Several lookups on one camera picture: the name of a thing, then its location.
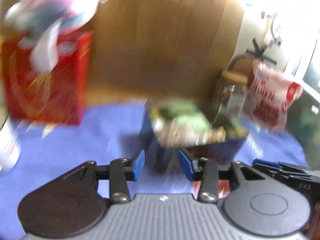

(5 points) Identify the black snack box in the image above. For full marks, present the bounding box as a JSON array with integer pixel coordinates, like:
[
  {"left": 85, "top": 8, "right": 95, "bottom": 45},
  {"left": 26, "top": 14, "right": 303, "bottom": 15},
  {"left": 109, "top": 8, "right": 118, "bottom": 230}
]
[{"left": 140, "top": 99, "right": 249, "bottom": 173}]

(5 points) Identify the pink blue plush toy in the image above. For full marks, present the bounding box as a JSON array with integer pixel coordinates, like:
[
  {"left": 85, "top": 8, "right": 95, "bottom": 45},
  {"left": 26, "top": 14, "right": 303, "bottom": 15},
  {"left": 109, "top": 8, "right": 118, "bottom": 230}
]
[{"left": 4, "top": 0, "right": 102, "bottom": 74}]

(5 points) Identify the round wooden board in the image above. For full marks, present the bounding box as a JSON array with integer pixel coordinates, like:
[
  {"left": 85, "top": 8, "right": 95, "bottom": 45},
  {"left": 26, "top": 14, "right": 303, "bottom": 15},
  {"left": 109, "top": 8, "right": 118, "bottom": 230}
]
[{"left": 225, "top": 55, "right": 254, "bottom": 77}]

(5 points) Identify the pink twist snack bag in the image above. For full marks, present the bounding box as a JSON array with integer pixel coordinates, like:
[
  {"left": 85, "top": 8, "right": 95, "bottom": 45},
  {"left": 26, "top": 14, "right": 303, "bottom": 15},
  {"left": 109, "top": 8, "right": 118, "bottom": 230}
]
[{"left": 243, "top": 59, "right": 303, "bottom": 133}]

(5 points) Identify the red gift box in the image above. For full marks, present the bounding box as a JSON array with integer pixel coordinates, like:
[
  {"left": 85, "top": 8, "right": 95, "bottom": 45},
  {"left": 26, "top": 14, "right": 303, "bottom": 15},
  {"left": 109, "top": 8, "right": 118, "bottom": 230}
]
[{"left": 2, "top": 31, "right": 92, "bottom": 125}]

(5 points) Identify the wooden board backdrop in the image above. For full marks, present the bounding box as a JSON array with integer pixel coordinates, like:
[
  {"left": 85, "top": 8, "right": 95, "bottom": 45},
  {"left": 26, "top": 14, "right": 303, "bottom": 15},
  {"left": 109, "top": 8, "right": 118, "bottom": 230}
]
[{"left": 75, "top": 0, "right": 244, "bottom": 106}]

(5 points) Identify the blue printed tablecloth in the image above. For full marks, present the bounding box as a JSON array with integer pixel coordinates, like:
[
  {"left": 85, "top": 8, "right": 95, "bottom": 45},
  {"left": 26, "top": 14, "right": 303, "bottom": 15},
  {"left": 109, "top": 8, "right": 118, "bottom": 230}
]
[{"left": 1, "top": 104, "right": 308, "bottom": 239}]

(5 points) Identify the nut jar yellow lid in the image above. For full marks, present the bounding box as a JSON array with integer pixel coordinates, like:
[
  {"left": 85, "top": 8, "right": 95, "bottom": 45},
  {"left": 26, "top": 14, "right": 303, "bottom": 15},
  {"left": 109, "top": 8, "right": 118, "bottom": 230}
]
[{"left": 212, "top": 70, "right": 249, "bottom": 117}]

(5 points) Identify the white enamel mug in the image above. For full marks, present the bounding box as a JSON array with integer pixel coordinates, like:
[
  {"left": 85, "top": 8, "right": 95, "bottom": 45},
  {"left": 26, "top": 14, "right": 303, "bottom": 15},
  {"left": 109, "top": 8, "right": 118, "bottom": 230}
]
[{"left": 0, "top": 115, "right": 21, "bottom": 175}]

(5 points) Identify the green snack packet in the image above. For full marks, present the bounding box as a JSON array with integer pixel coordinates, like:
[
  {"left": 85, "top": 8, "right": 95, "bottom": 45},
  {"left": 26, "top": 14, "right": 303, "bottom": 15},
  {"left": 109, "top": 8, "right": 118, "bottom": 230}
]
[{"left": 148, "top": 100, "right": 212, "bottom": 134}]

